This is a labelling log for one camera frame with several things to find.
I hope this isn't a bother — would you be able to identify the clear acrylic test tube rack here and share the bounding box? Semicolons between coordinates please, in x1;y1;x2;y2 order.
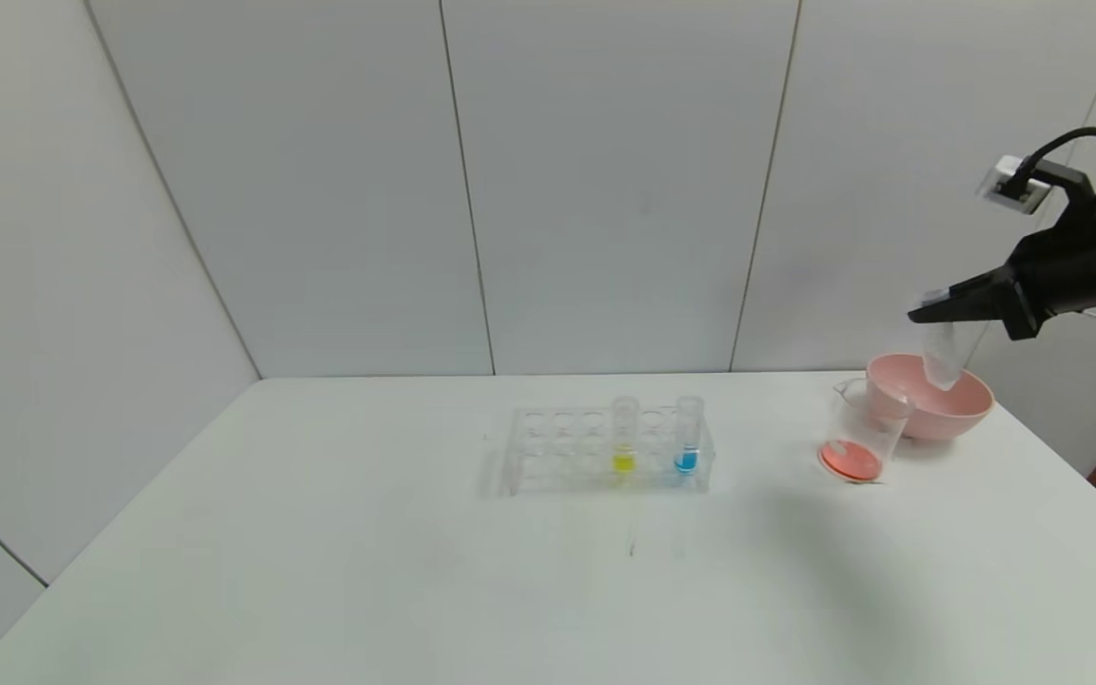
505;406;716;497

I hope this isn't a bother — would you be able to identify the red pigment test tube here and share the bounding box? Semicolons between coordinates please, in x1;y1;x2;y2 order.
921;288;968;392

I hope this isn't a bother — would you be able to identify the pink bowl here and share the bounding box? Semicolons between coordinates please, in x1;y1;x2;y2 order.
866;354;996;443

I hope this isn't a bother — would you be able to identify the blue pigment test tube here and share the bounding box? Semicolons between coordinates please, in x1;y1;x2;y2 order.
674;396;705;476

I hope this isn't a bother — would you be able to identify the clear plastic beaker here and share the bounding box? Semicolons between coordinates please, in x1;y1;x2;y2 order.
817;378;914;487

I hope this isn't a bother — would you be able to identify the yellow pigment test tube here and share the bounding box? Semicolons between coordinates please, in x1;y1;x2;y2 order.
610;397;640;475

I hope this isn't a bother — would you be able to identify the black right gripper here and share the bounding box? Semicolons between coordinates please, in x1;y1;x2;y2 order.
907;220;1096;341

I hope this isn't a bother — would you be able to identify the wrist camera with black bracket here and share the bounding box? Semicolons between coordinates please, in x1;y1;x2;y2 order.
976;154;1096;234

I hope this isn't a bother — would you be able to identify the black camera cable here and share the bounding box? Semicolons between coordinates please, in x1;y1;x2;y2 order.
1019;126;1096;206

